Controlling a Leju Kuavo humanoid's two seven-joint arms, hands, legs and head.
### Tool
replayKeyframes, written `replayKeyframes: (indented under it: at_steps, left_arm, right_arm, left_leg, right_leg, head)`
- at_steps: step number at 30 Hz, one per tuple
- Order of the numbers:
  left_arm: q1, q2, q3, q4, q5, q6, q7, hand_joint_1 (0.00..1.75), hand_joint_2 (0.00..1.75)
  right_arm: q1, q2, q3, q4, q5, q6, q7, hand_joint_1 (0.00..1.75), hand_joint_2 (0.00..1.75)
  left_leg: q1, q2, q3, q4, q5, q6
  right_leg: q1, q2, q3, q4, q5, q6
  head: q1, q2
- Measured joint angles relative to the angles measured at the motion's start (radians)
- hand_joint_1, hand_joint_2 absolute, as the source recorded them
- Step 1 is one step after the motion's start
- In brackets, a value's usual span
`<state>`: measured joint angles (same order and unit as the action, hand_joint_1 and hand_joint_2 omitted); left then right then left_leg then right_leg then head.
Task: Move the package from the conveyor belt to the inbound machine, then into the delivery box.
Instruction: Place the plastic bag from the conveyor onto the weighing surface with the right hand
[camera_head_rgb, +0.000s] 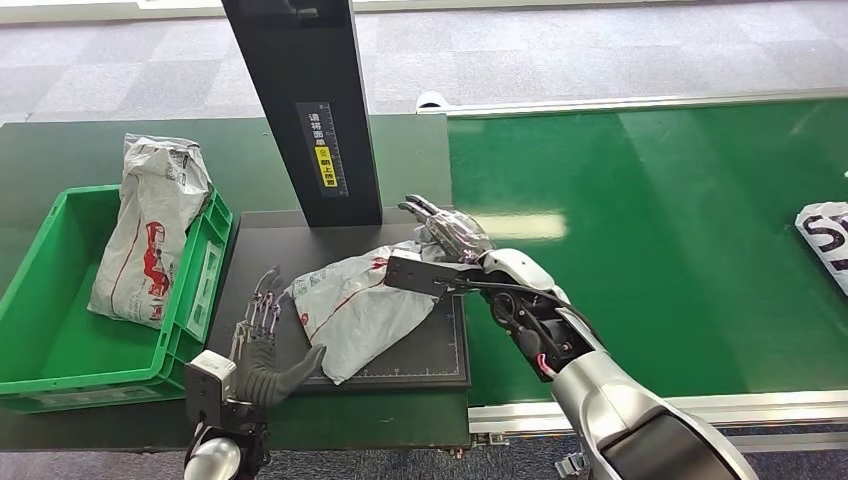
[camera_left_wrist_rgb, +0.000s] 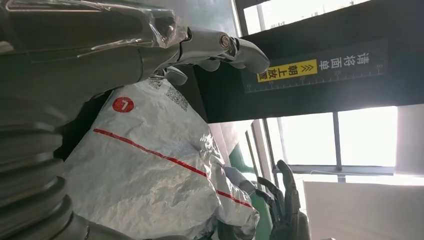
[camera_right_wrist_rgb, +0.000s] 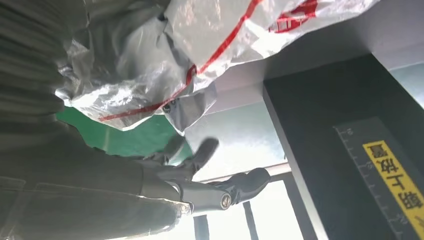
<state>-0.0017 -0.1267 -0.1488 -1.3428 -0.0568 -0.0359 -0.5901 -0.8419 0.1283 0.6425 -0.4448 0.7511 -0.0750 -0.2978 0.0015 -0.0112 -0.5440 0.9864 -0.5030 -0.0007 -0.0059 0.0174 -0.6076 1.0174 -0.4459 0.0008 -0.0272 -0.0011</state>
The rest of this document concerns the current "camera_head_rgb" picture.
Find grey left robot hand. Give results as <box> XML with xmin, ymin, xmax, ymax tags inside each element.
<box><xmin>228</xmin><ymin>266</ymin><xmax>328</xmax><ymax>409</ymax></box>

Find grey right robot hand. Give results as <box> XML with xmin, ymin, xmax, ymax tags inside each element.
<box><xmin>399</xmin><ymin>193</ymin><xmax>497</xmax><ymax>268</ymax></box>

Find grey poly mailer red print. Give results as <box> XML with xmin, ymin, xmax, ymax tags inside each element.
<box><xmin>284</xmin><ymin>227</ymin><xmax>460</xmax><ymax>388</ymax></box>

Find green conveyor belt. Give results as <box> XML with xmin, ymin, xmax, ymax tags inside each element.
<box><xmin>446</xmin><ymin>97</ymin><xmax>848</xmax><ymax>407</ymax></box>

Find black scanner platform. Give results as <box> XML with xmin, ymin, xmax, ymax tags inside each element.
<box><xmin>206</xmin><ymin>207</ymin><xmax>472</xmax><ymax>397</ymax></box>

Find black yellow column label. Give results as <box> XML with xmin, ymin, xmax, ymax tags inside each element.
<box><xmin>295</xmin><ymin>100</ymin><xmax>350</xmax><ymax>199</ymax></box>

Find crumpled grey mailer red logo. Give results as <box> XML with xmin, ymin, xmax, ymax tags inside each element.
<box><xmin>86</xmin><ymin>132</ymin><xmax>214</xmax><ymax>331</ymax></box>

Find green plastic crate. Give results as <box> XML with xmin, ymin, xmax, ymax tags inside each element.
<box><xmin>0</xmin><ymin>184</ymin><xmax>234</xmax><ymax>416</ymax></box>

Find black scanner column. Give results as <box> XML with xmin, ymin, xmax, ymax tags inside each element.
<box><xmin>220</xmin><ymin>0</ymin><xmax>385</xmax><ymax>229</ymax></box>

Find white mailer black letters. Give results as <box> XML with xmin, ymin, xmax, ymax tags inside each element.
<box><xmin>794</xmin><ymin>201</ymin><xmax>848</xmax><ymax>298</ymax></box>

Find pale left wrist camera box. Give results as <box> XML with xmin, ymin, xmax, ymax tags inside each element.
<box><xmin>183</xmin><ymin>350</ymin><xmax>238</xmax><ymax>429</ymax></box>

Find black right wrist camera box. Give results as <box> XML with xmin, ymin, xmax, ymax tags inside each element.
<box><xmin>383</xmin><ymin>250</ymin><xmax>466</xmax><ymax>299</ymax></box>

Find aluminium conveyor side rail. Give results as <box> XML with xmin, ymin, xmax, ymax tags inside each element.
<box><xmin>415</xmin><ymin>87</ymin><xmax>848</xmax><ymax>120</ymax></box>
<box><xmin>466</xmin><ymin>390</ymin><xmax>848</xmax><ymax>455</ymax></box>

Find grey metal conveyor bracket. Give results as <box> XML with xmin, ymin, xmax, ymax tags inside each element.
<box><xmin>554</xmin><ymin>451</ymin><xmax>592</xmax><ymax>480</ymax></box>

